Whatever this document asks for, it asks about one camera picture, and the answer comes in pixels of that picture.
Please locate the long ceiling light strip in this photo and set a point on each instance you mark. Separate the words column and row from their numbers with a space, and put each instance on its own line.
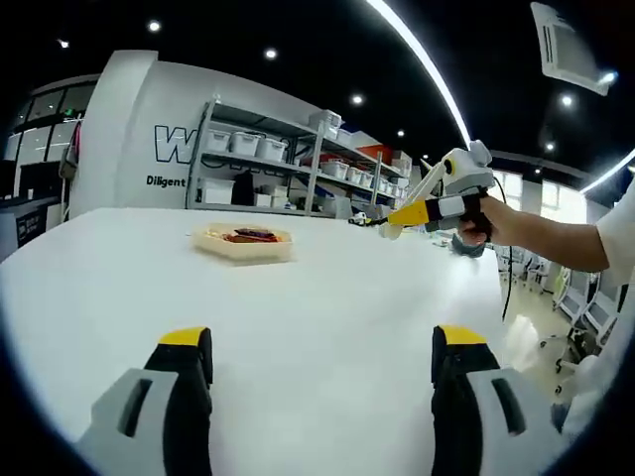
column 436, row 69

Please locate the group of white storage bins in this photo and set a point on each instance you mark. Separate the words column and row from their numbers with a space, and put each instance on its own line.
column 243, row 143

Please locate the metal shelf rack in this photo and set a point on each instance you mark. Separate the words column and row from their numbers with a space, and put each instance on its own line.
column 258, row 119

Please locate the hanging bags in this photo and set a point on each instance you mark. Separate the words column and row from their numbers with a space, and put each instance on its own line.
column 70, row 154

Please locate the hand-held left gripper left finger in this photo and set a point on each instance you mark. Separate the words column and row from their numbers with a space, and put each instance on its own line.
column 154, row 426

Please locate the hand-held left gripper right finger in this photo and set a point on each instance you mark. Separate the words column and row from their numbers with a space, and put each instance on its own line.
column 496, row 426

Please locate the black monitor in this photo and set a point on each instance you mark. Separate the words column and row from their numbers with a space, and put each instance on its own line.
column 40, row 181

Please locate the cream food container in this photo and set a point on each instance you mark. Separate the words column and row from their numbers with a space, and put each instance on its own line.
column 243, row 253

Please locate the ceiling air conditioner unit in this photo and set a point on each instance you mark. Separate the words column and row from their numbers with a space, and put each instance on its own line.
column 570, row 44

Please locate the black bag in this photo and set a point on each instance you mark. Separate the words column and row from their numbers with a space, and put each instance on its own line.
column 243, row 188

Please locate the row of white office chairs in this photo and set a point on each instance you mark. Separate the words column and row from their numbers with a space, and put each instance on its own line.
column 585, row 307

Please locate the dark grey object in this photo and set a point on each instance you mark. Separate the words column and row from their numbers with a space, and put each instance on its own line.
column 466, row 247

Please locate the person's right hand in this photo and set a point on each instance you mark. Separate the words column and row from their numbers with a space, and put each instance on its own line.
column 498, row 223

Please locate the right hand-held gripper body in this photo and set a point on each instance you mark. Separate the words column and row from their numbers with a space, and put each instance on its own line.
column 469, row 168

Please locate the small white device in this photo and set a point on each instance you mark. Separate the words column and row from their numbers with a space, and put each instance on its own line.
column 359, row 217

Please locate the dark reception counter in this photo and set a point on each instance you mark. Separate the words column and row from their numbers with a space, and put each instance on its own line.
column 27, row 223

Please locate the white cardboard box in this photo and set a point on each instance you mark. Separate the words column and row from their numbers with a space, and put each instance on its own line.
column 217, row 192

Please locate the round ceiling spotlights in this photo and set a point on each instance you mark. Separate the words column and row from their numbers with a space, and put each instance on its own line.
column 154, row 25

